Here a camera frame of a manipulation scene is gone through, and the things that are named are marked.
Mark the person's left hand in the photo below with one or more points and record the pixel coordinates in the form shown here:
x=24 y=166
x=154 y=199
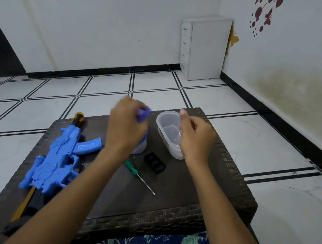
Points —
x=124 y=128

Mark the dark brown wicker table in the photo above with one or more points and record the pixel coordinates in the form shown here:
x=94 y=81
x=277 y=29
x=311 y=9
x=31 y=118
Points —
x=186 y=190

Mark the yellow butterfly wall sticker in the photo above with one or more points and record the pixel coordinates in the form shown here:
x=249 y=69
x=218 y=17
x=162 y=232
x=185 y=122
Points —
x=232 y=39

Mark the person's left forearm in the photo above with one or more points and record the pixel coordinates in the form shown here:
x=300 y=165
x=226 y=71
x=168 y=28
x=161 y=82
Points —
x=66 y=202

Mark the white drawer cabinet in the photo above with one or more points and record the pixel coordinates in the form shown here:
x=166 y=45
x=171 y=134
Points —
x=206 y=48

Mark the blue toy gun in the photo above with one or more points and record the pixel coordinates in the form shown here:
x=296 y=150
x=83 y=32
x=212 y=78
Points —
x=55 y=167

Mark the blue oval lid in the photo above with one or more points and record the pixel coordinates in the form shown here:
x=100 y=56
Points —
x=143 y=115

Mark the person's right hand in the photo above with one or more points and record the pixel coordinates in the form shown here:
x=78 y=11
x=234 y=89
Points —
x=197 y=140

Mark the dark door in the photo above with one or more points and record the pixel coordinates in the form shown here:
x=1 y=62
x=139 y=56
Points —
x=1 y=56

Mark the black battery cover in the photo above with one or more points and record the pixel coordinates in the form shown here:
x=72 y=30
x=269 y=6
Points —
x=154 y=163

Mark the person's right forearm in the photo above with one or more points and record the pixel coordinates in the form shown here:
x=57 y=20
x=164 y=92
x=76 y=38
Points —
x=220 y=215

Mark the labelled container with blue lid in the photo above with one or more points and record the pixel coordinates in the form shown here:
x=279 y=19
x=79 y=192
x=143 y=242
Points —
x=169 y=126

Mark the clear container with blue lid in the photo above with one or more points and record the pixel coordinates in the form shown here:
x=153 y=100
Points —
x=141 y=147

